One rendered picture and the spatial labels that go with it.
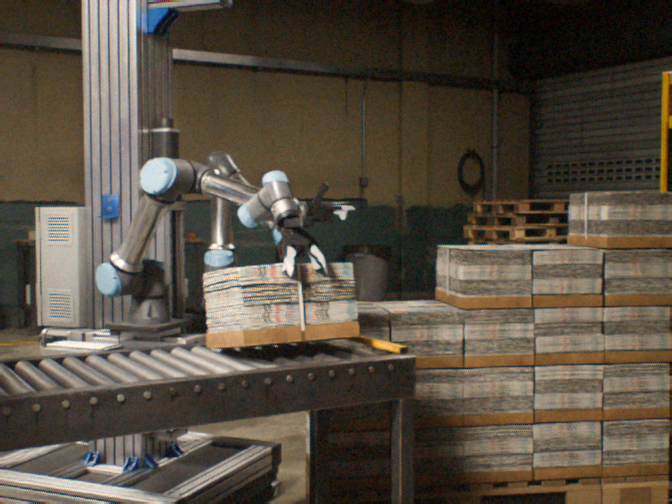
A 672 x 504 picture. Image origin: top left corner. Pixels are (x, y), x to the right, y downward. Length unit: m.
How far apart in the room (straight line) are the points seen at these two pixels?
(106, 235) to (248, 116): 7.05
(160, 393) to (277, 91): 8.57
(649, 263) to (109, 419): 2.31
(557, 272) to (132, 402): 1.93
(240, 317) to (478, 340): 1.27
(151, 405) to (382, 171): 9.25
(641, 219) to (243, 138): 7.21
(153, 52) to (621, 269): 2.03
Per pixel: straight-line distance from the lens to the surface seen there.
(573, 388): 3.64
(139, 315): 3.16
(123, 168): 3.42
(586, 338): 3.63
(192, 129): 10.11
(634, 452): 3.81
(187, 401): 2.24
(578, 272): 3.58
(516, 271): 3.49
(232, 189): 2.87
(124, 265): 3.03
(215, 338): 2.64
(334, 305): 2.59
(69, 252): 3.52
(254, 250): 10.38
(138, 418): 2.21
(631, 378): 3.73
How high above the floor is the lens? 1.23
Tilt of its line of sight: 3 degrees down
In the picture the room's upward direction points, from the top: straight up
